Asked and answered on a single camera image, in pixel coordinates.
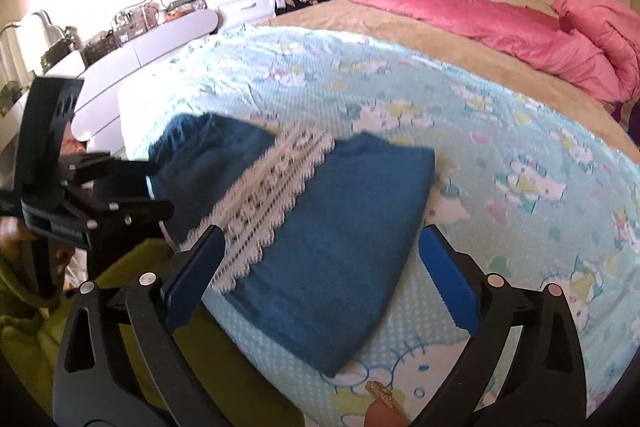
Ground right hand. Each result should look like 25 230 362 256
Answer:
363 381 410 427

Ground pink crumpled duvet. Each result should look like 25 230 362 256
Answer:
551 0 639 104

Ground green sleeve right forearm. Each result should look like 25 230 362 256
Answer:
119 300 306 427

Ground left hand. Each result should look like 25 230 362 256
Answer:
0 217 37 273

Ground long pink pillow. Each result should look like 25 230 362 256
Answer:
348 0 639 104

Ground beige bed blanket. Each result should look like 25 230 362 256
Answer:
262 0 639 162

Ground green sleeve left forearm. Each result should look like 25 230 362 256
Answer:
1 239 172 413

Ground white curved dresser top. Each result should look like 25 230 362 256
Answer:
70 9 218 154

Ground blue pants with lace trim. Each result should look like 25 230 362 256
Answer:
149 114 435 376

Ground clutter of items on dresser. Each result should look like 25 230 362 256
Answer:
40 0 207 74

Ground light blue cartoon cat bedsheet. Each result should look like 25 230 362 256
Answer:
119 27 639 426

